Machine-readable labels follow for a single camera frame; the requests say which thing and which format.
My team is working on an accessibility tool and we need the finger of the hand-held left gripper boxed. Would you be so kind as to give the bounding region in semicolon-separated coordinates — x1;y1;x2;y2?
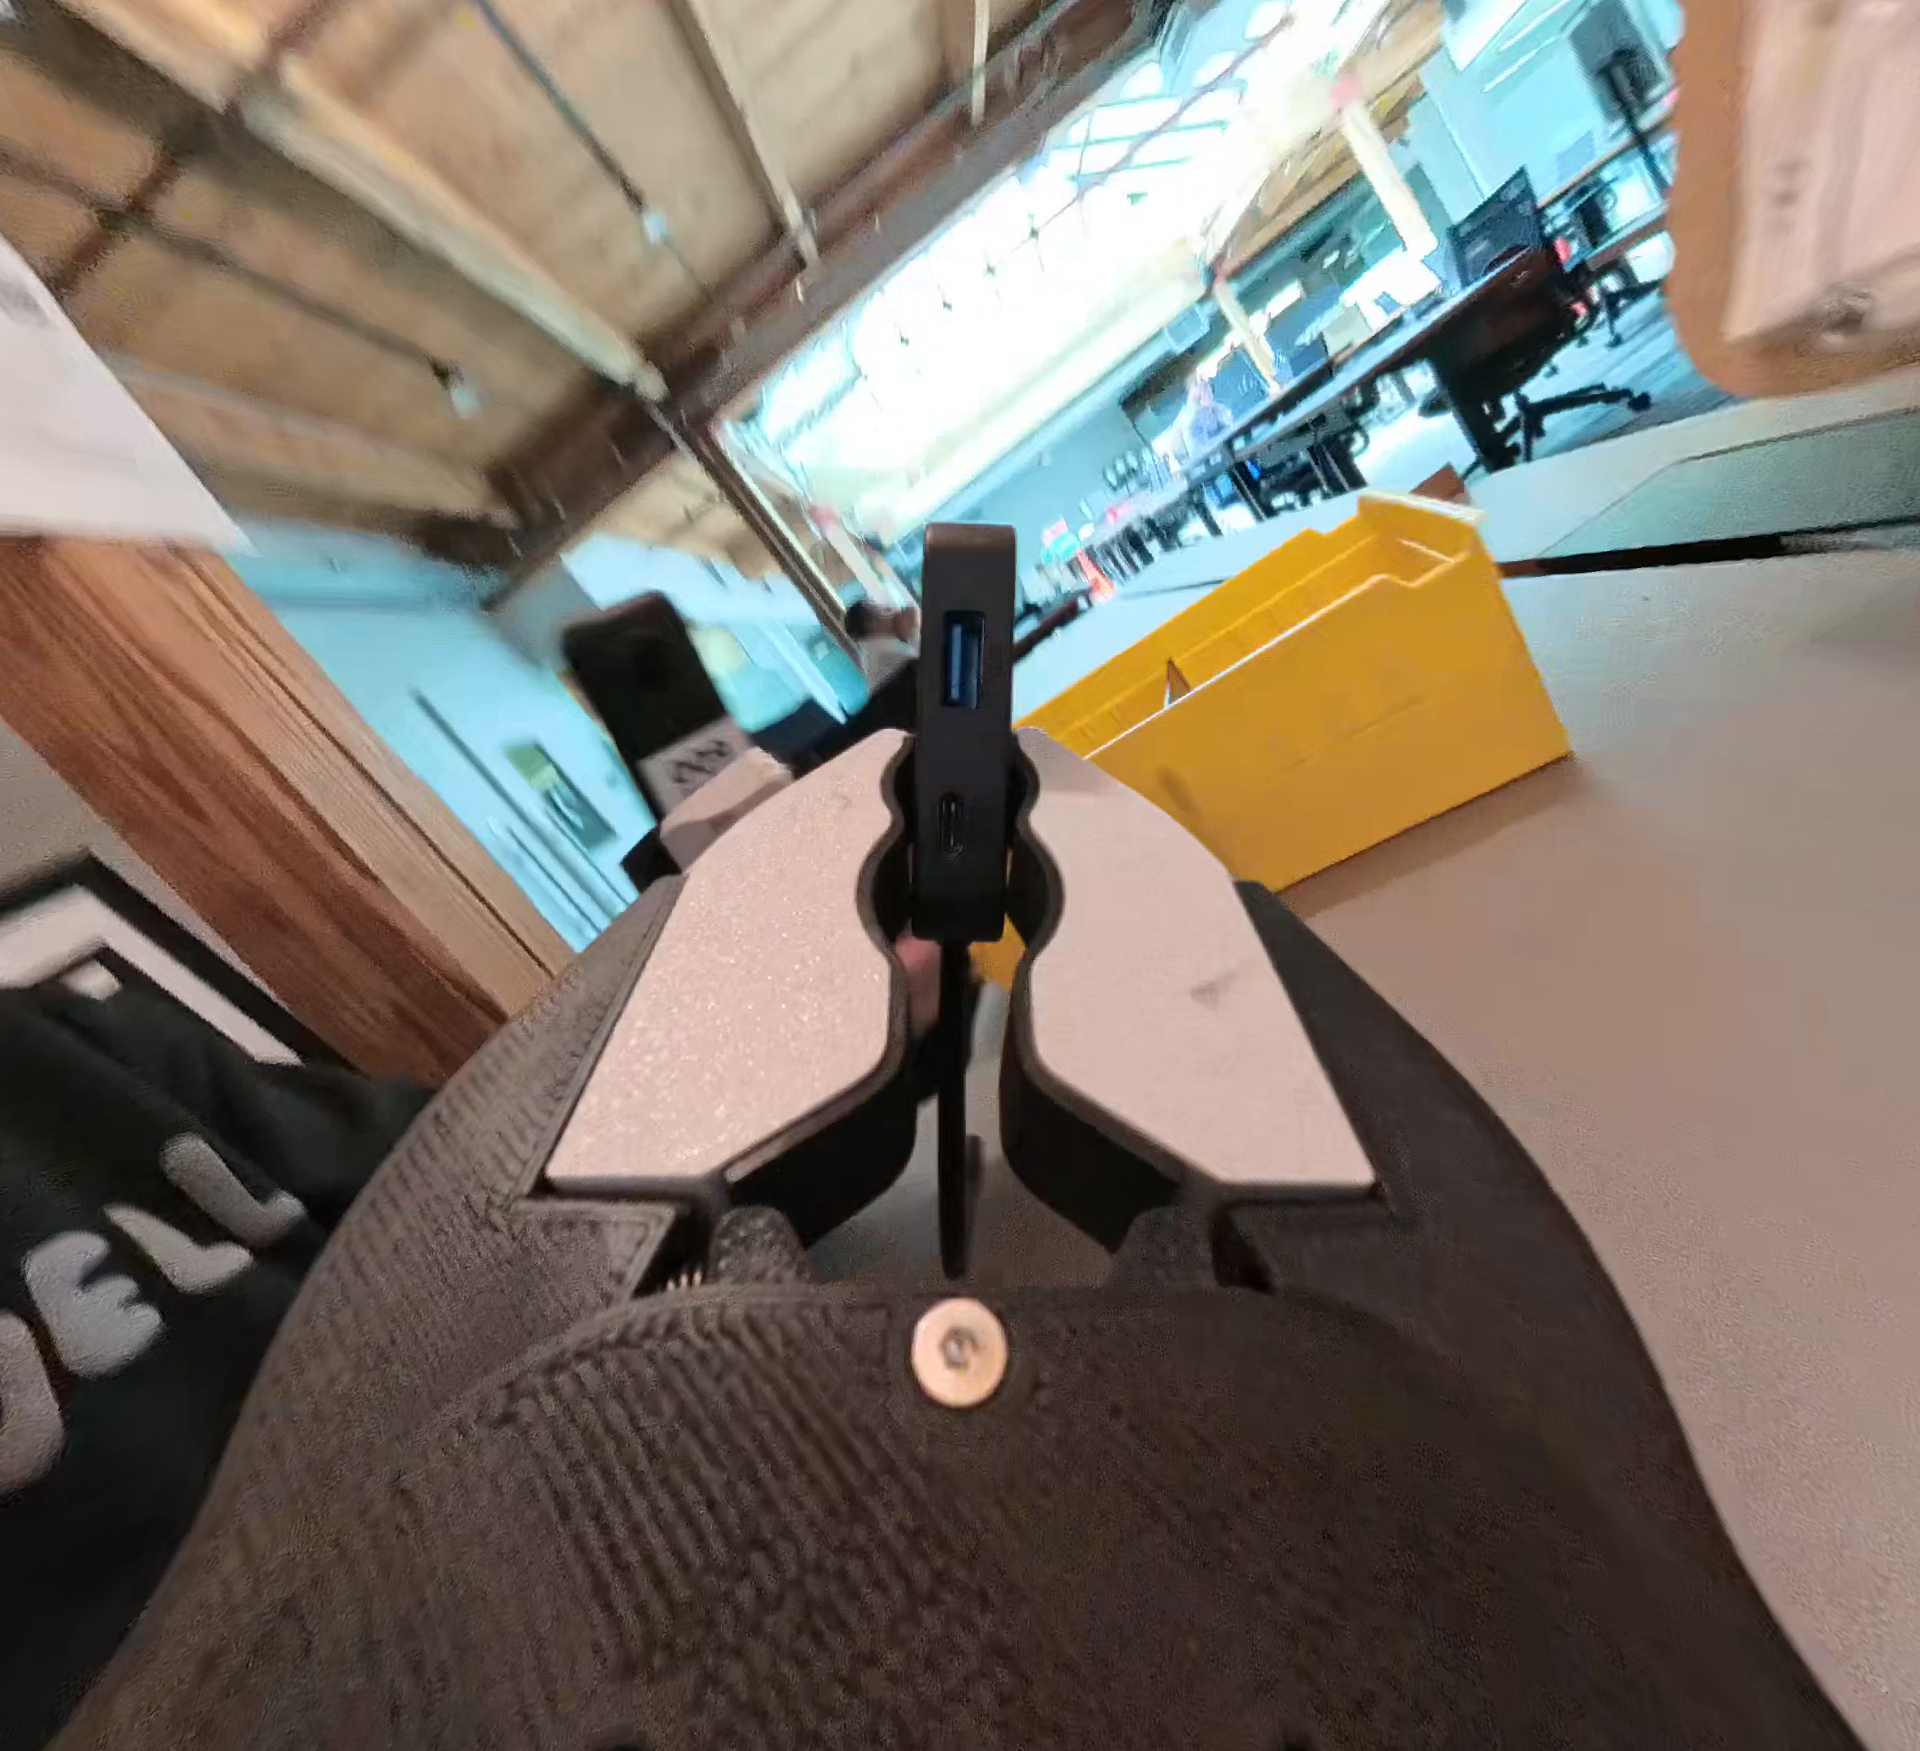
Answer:
660;747;800;871

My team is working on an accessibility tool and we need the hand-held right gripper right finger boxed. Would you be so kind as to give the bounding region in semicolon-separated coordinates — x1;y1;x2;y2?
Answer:
996;725;1382;1255

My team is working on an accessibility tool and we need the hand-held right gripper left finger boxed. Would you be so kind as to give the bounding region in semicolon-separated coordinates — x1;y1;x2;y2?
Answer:
542;728;919;1240

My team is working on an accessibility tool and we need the black usb hub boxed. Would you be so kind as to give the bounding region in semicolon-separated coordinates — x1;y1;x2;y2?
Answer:
917;521;1025;946

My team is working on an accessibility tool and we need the yellow plastic bin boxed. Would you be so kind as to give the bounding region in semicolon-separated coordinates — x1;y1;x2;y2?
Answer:
971;491;1572;990

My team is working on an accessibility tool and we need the grey desk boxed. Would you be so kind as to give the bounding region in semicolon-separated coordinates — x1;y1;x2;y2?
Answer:
1004;364;1920;1751

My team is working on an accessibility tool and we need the wooden pillar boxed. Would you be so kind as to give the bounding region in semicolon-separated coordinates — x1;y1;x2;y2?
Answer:
0;537;575;1089

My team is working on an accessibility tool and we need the black framed picture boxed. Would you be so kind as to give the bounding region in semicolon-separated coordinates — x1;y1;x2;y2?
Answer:
0;855;309;1070

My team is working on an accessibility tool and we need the white paper sheet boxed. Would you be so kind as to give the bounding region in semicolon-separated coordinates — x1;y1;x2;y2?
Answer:
0;235;253;551

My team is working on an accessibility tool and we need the long dark table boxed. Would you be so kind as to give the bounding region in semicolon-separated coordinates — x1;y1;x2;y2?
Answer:
1186;243;1591;522

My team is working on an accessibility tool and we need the black office chair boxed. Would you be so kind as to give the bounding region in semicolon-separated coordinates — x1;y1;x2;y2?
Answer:
1425;168;1652;471

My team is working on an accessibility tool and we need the wooden document board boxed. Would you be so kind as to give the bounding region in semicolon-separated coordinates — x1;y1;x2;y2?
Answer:
1662;0;1920;399

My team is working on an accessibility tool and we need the printed paper sheet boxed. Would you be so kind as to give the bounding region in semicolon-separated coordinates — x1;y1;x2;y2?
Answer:
1724;0;1920;344

